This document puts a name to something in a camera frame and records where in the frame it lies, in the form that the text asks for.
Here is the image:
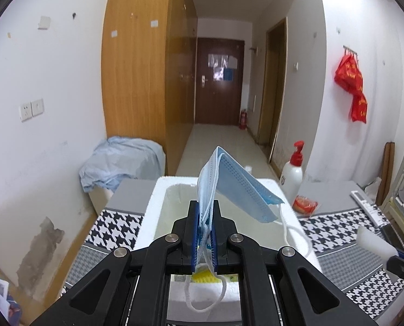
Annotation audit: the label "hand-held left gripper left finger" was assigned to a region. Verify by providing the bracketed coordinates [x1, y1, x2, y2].
[29, 200, 201, 326]

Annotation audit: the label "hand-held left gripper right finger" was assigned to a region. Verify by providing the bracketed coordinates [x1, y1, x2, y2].
[211, 200, 375, 326]

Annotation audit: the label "yellow foam net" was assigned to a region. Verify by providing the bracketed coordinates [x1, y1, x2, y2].
[192, 268, 223, 283]

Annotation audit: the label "white foam box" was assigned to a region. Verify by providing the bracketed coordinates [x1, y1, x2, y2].
[134, 176, 323, 322]

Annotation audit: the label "blue face mask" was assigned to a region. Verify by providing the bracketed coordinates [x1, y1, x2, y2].
[185, 146, 313, 314]

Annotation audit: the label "houndstooth table runner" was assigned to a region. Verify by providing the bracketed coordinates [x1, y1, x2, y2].
[56, 205, 404, 326]

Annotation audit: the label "white remote control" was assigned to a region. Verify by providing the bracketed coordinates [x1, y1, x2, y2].
[350, 190, 391, 228]

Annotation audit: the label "white plastic bag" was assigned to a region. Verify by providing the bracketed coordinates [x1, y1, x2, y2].
[363, 177, 383, 196]

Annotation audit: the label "wooden boards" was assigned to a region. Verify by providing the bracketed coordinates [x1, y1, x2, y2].
[375, 142, 396, 206]

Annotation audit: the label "white pump bottle red pump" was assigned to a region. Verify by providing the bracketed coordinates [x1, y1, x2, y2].
[279, 140, 305, 205]

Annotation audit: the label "red snack packet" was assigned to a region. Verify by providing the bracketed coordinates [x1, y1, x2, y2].
[292, 195, 320, 215]

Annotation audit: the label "light blue cloth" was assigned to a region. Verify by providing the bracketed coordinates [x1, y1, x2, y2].
[79, 136, 165, 193]

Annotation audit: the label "dark brown door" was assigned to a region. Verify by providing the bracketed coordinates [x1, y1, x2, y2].
[193, 37, 245, 126]

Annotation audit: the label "wooden side door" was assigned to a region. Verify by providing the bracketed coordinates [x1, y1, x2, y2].
[256, 17, 288, 147]

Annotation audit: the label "wooden wardrobe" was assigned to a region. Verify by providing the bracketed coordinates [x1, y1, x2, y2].
[101, 0, 199, 177]

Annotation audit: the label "white paper notice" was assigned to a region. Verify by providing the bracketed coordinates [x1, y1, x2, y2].
[207, 54, 238, 69]

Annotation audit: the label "wide red plastic bag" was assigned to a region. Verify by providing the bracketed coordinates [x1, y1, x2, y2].
[334, 54, 364, 94]

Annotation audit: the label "printed papers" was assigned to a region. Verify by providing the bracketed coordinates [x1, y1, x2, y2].
[0, 265, 23, 320]

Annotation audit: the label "white wall switch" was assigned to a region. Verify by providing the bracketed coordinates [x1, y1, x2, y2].
[31, 98, 45, 117]

